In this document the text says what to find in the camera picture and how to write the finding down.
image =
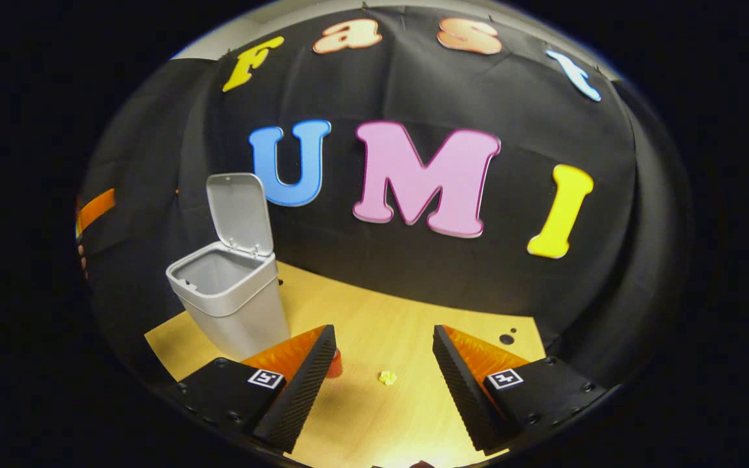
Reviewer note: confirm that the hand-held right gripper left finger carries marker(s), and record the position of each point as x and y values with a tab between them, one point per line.
303	390

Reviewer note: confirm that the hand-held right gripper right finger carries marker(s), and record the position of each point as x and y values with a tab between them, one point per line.
465	390

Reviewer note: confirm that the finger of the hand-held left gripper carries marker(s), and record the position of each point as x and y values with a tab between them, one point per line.
96	209

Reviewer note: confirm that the grey desktop garbage bin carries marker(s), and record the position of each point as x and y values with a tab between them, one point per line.
244	305

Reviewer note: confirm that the red pop can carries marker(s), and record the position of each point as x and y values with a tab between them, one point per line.
335	365

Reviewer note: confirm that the black backdrop cloth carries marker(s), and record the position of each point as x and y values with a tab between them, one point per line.
511	273

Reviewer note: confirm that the yellow paper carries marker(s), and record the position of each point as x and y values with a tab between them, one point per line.
387	377

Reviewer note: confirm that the wooden desktop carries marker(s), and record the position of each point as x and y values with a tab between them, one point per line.
374	325

